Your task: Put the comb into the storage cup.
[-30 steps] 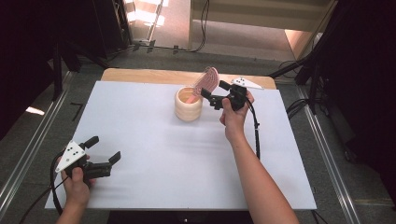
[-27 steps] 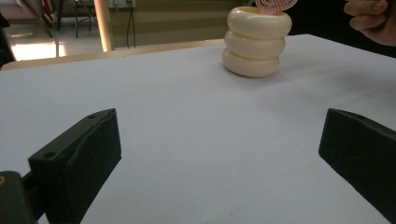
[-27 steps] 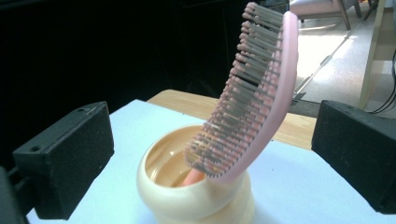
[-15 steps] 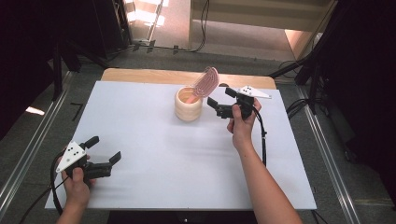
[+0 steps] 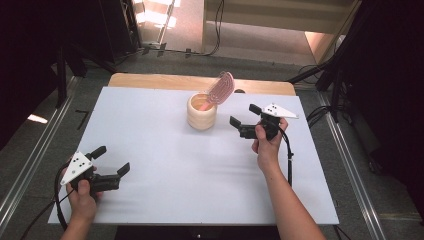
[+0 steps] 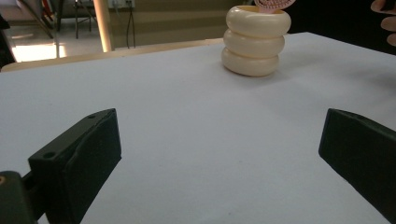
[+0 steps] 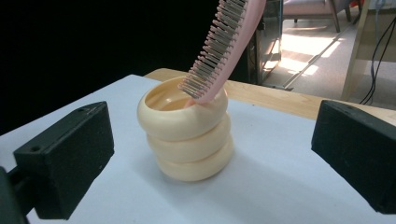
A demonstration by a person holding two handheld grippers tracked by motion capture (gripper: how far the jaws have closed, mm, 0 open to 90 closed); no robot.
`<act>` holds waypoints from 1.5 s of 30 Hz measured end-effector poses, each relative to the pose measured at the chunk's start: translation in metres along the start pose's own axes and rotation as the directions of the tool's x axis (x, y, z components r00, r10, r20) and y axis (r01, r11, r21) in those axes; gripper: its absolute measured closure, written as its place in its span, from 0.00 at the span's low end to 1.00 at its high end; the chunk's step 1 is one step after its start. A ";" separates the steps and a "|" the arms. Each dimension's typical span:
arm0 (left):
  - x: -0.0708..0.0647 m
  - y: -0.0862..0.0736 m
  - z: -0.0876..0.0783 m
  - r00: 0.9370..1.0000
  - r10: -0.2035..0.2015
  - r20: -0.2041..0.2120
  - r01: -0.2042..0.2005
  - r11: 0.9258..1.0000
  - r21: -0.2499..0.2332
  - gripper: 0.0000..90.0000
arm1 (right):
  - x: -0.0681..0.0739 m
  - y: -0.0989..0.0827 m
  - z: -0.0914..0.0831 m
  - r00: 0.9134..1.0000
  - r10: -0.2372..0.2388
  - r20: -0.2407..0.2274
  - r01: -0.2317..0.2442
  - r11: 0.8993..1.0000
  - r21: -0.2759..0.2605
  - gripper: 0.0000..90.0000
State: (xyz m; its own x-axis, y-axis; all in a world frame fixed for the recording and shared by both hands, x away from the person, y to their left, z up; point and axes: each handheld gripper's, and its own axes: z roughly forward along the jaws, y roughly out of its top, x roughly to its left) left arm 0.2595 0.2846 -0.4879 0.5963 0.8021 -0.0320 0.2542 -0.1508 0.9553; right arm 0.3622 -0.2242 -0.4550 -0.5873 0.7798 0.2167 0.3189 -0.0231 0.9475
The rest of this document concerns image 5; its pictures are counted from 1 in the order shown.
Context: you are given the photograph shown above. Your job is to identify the black floor cables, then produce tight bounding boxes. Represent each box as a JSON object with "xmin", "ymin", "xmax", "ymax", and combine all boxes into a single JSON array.
[{"xmin": 305, "ymin": 104, "xmax": 335, "ymax": 129}]

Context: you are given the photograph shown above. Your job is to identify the beige wooden cabinet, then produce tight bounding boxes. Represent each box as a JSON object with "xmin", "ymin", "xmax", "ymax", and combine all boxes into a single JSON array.
[{"xmin": 201, "ymin": 0, "xmax": 363, "ymax": 66}]

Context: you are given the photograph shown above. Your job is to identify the cream ribbed cup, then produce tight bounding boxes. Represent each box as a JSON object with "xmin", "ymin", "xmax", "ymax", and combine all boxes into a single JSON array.
[{"xmin": 186, "ymin": 92, "xmax": 219, "ymax": 131}]

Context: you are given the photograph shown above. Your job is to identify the person's right hand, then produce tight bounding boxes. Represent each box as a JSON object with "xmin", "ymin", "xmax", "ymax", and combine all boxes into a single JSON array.
[{"xmin": 251, "ymin": 117, "xmax": 290, "ymax": 175}]

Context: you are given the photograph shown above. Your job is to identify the pink hairbrush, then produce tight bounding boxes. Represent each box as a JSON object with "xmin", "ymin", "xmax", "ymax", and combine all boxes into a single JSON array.
[{"xmin": 199, "ymin": 71, "xmax": 236, "ymax": 112}]

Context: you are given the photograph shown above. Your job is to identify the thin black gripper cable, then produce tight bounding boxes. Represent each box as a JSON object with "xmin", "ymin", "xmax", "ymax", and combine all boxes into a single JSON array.
[{"xmin": 19, "ymin": 189, "xmax": 73, "ymax": 240}]

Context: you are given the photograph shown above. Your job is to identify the metal floor rail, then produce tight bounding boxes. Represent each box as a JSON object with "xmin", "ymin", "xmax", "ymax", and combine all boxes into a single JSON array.
[
  {"xmin": 0, "ymin": 76, "xmax": 82, "ymax": 232},
  {"xmin": 315, "ymin": 90, "xmax": 388, "ymax": 240}
]

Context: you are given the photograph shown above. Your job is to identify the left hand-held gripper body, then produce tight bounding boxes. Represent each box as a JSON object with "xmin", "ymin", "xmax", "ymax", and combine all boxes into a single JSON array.
[{"xmin": 59, "ymin": 151, "xmax": 122, "ymax": 195}]

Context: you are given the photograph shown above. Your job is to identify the black gripper cable with plug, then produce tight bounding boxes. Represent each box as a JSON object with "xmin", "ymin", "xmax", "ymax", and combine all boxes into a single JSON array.
[{"xmin": 279, "ymin": 127, "xmax": 295, "ymax": 188}]

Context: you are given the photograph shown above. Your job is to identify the white table board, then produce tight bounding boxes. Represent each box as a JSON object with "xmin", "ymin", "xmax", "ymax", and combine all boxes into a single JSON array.
[{"xmin": 47, "ymin": 86, "xmax": 340, "ymax": 226}]

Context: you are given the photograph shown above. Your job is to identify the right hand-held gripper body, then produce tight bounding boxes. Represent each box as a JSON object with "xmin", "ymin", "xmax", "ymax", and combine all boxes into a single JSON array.
[{"xmin": 238, "ymin": 102, "xmax": 300, "ymax": 141}]

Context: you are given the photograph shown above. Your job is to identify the thick black gripper cable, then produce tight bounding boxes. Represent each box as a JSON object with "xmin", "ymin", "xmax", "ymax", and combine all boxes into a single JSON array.
[{"xmin": 54, "ymin": 162, "xmax": 69, "ymax": 232}]

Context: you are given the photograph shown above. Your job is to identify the black metal stand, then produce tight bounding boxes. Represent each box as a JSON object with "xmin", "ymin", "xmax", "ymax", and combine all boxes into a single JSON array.
[
  {"xmin": 53, "ymin": 39, "xmax": 118, "ymax": 108},
  {"xmin": 287, "ymin": 0, "xmax": 378, "ymax": 124}
]

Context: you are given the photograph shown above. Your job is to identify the black hanging cable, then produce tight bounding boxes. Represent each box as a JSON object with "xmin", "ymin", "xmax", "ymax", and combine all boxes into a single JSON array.
[{"xmin": 203, "ymin": 0, "xmax": 225, "ymax": 57}]

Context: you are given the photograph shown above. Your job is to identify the metal stand pole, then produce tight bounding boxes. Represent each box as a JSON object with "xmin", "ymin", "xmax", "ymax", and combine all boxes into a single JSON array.
[{"xmin": 155, "ymin": 0, "xmax": 178, "ymax": 48}]

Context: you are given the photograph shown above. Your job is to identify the person's left hand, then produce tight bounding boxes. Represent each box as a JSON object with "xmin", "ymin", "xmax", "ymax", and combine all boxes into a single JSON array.
[{"xmin": 65, "ymin": 165, "xmax": 103, "ymax": 224}]

